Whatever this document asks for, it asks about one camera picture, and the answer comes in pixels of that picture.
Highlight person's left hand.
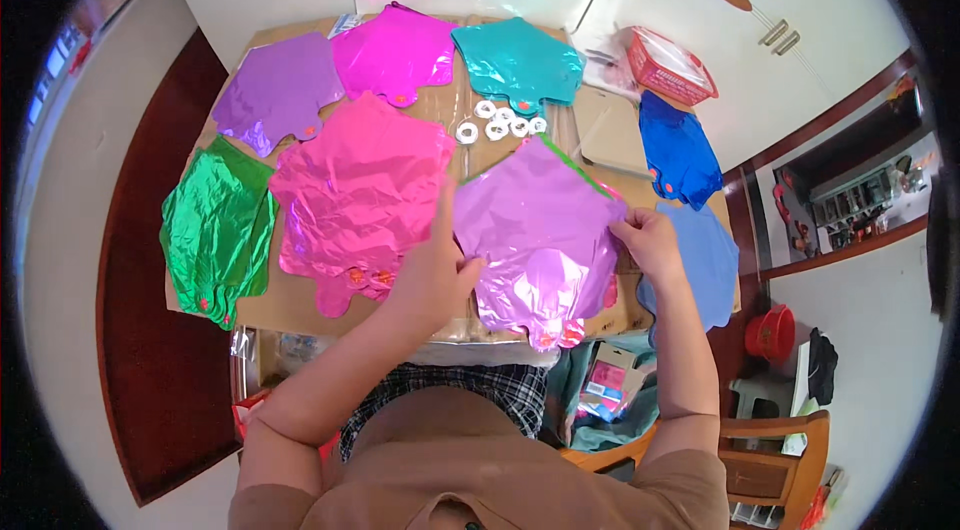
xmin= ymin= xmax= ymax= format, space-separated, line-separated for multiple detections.
xmin=388 ymin=181 xmax=486 ymax=337

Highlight person's right hand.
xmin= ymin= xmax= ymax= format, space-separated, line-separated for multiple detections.
xmin=609 ymin=207 xmax=688 ymax=288

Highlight light purple foil balloon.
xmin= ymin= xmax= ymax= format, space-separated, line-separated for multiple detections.
xmin=451 ymin=136 xmax=630 ymax=352

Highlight stack of pale blue balloons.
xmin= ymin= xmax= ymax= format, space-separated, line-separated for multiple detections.
xmin=636 ymin=203 xmax=741 ymax=348

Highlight stack of dark blue balloons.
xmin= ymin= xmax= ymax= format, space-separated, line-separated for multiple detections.
xmin=638 ymin=89 xmax=726 ymax=213

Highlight person's legs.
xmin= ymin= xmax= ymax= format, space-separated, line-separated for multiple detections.
xmin=337 ymin=361 xmax=550 ymax=462

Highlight stack of pink foil balloons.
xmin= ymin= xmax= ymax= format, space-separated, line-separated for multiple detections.
xmin=267 ymin=90 xmax=457 ymax=320

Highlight single pink foil balloon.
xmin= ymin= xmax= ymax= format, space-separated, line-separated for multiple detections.
xmin=556 ymin=271 xmax=622 ymax=349

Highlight brown cardboard pieces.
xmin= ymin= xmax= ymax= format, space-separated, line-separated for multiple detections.
xmin=572 ymin=85 xmax=655 ymax=180

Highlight packaged balloon set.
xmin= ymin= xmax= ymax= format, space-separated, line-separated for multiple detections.
xmin=576 ymin=341 xmax=651 ymax=423

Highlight red bucket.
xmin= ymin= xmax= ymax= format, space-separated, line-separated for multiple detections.
xmin=744 ymin=304 xmax=797 ymax=363

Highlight clear plastic wrap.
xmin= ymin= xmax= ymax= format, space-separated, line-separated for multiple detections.
xmin=229 ymin=326 xmax=354 ymax=384

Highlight cluster of white ribbon rolls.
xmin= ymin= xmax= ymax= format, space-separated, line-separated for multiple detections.
xmin=455 ymin=99 xmax=549 ymax=147

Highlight red plastic basket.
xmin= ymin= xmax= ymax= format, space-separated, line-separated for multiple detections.
xmin=625 ymin=26 xmax=720 ymax=108

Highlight large cardboard sheet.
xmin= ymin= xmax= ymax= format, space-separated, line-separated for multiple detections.
xmin=164 ymin=12 xmax=742 ymax=342

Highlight teal bag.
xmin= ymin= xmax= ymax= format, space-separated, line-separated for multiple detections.
xmin=547 ymin=333 xmax=663 ymax=453

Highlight white stool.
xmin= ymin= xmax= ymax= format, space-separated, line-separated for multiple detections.
xmin=729 ymin=374 xmax=805 ymax=422

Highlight clear plastic bags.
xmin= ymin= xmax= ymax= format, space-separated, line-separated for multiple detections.
xmin=577 ymin=31 xmax=640 ymax=102

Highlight person's body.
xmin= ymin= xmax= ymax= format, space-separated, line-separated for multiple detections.
xmin=228 ymin=387 xmax=730 ymax=530

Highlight black cloth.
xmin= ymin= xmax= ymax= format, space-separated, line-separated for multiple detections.
xmin=805 ymin=327 xmax=840 ymax=408

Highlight cluttered shelf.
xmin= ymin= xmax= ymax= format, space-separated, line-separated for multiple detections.
xmin=771 ymin=131 xmax=940 ymax=262

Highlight stack of green foil balloons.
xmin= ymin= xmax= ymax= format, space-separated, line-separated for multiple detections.
xmin=159 ymin=135 xmax=281 ymax=331

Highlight stack of teal foil balloons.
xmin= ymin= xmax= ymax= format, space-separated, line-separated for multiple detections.
xmin=450 ymin=17 xmax=587 ymax=119

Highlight stack of magenta foil balloons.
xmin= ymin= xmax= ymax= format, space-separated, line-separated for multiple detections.
xmin=330 ymin=2 xmax=459 ymax=109

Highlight stack of violet foil balloons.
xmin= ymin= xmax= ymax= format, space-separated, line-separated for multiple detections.
xmin=211 ymin=32 xmax=347 ymax=159

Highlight wooden chair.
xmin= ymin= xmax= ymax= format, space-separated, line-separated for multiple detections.
xmin=561 ymin=410 xmax=832 ymax=530

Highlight window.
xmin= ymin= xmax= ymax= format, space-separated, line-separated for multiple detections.
xmin=21 ymin=18 xmax=95 ymax=137

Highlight metal door handles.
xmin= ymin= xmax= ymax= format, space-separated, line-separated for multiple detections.
xmin=758 ymin=19 xmax=801 ymax=57

